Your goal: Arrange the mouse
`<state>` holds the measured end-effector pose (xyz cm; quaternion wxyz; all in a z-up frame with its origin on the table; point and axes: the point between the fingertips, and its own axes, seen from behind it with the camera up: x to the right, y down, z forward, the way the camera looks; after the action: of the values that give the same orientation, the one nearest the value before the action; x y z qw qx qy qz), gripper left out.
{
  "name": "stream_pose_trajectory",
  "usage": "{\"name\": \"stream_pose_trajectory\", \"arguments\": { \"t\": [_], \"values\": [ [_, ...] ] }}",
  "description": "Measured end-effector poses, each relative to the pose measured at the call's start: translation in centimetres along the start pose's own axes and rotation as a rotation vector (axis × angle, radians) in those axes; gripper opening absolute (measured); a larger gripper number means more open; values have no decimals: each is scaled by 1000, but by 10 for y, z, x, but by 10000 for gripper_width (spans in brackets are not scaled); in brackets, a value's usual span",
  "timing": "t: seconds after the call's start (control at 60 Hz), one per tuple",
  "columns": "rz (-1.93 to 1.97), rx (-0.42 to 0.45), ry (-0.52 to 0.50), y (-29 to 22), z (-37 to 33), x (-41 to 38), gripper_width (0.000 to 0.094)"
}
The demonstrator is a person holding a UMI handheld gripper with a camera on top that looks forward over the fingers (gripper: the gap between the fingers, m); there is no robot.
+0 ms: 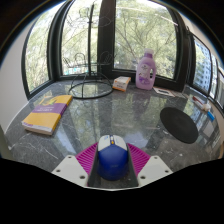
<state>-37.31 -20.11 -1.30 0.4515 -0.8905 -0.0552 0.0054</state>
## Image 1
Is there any blue and white computer mouse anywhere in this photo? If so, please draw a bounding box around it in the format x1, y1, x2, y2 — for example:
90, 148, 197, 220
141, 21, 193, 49
96, 134, 130, 182

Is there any black wire stand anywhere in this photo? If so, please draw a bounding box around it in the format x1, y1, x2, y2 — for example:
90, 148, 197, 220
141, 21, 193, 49
67, 3, 114, 100

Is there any small white box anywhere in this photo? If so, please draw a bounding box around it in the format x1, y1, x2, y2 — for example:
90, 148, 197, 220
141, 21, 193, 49
199, 101, 212, 113

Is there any orange and white carton box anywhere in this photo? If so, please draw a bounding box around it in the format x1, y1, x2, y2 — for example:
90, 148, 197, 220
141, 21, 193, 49
112, 75, 132, 93

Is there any black round mouse pad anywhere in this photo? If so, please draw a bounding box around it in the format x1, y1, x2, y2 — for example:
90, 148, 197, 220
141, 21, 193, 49
159, 106, 200, 145

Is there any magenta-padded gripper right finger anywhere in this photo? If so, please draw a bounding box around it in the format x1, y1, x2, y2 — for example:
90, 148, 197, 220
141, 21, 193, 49
127, 143, 174, 188

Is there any yellow and purple book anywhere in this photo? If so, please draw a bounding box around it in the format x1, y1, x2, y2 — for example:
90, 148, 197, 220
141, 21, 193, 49
21, 94, 74, 136

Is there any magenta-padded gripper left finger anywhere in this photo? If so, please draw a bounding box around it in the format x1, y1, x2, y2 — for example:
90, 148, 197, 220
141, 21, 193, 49
51, 142, 100, 188

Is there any white card with dark print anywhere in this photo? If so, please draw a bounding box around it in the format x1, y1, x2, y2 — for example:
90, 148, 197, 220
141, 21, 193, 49
152, 86, 176, 98

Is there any purple detergent bottle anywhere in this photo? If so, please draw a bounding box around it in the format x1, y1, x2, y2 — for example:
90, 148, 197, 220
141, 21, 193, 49
134, 48, 158, 91

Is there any small blue box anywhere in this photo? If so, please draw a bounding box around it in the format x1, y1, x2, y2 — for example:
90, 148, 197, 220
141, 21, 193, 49
206, 110, 216, 122

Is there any red book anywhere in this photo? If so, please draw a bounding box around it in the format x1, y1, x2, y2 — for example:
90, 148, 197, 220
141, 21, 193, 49
192, 95, 204, 104

